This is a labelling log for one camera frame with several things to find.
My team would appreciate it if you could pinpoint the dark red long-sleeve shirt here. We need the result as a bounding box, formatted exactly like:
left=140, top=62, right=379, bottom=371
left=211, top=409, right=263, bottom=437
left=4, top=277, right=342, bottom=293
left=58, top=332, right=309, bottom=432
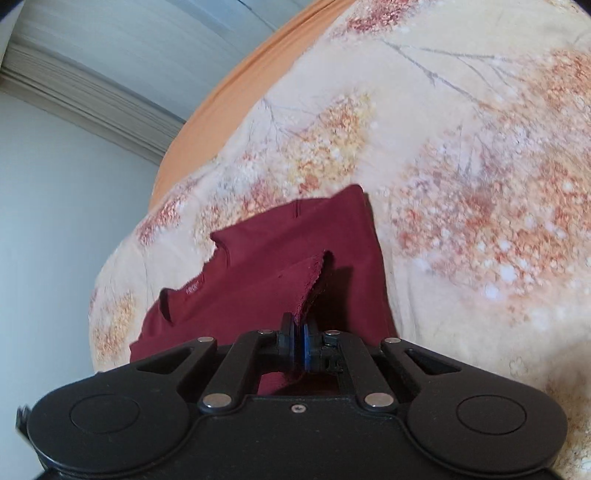
left=128, top=184, right=401, bottom=398

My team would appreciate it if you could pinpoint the floral peach duvet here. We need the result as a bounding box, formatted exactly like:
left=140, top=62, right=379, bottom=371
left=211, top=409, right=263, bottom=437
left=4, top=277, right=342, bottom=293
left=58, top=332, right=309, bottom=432
left=88, top=1, right=590, bottom=479

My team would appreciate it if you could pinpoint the orange bed sheet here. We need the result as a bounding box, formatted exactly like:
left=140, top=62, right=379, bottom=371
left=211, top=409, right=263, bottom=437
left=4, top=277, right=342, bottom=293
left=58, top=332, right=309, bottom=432
left=148, top=0, right=352, bottom=209

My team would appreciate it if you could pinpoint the sheer white curtain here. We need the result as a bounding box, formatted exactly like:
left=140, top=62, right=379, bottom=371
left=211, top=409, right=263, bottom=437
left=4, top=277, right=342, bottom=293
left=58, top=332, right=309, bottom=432
left=14, top=0, right=308, bottom=120

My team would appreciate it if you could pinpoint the beige drape left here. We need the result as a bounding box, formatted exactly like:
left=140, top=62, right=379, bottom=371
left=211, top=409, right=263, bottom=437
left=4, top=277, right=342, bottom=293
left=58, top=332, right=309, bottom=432
left=1, top=41, right=184, bottom=165

